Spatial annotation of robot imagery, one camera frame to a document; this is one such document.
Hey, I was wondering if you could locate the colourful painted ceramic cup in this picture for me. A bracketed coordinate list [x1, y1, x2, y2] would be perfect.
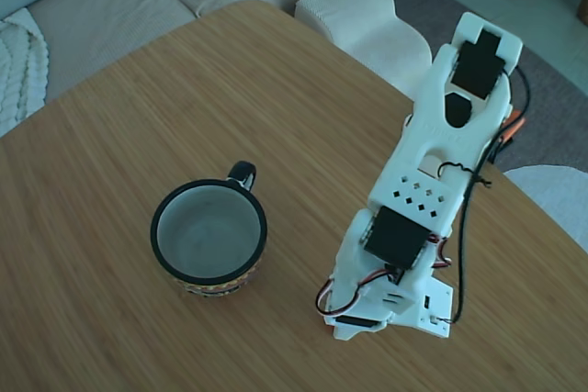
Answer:
[150, 161, 269, 300]

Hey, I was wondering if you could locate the white fabric chair seat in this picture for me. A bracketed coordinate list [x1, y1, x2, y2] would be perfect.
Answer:
[503, 164, 588, 253]

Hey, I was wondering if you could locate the orange black table clamp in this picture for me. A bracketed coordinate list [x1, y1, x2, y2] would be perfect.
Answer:
[493, 109, 527, 163]

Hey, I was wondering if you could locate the white textured ottoman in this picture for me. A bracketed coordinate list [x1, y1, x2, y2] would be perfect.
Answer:
[293, 0, 434, 99]

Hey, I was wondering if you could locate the grey floor rug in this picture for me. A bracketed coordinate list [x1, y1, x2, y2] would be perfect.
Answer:
[392, 0, 588, 173]

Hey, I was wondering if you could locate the white knitted blanket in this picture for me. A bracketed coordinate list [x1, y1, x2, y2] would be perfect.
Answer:
[0, 8, 51, 139]

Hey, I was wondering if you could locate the red white black servo wire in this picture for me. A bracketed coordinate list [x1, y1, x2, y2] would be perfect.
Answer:
[426, 233, 454, 270]
[315, 279, 368, 318]

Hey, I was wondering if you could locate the black camera cable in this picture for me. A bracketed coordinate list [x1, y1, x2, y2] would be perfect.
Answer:
[435, 65, 529, 325]

